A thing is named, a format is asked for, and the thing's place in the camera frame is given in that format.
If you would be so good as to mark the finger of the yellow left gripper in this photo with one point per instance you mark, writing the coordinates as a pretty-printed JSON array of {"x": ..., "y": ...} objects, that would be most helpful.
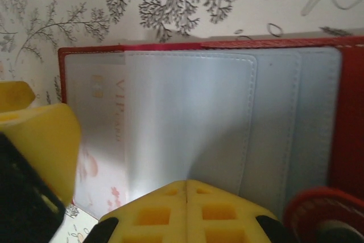
[
  {"x": 14, "y": 95},
  {"x": 51, "y": 140}
]

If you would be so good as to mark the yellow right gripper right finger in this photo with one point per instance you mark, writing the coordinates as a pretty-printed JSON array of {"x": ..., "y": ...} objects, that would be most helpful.
[{"x": 227, "y": 200}]

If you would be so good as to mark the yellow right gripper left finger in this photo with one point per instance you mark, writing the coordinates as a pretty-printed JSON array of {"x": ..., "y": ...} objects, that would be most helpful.
[{"x": 159, "y": 197}]

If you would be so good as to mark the white VIP card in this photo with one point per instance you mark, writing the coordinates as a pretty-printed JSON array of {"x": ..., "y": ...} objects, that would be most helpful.
[{"x": 102, "y": 129}]

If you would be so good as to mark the red leather card holder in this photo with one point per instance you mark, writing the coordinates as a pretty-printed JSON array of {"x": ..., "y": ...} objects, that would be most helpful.
[{"x": 349, "y": 112}]

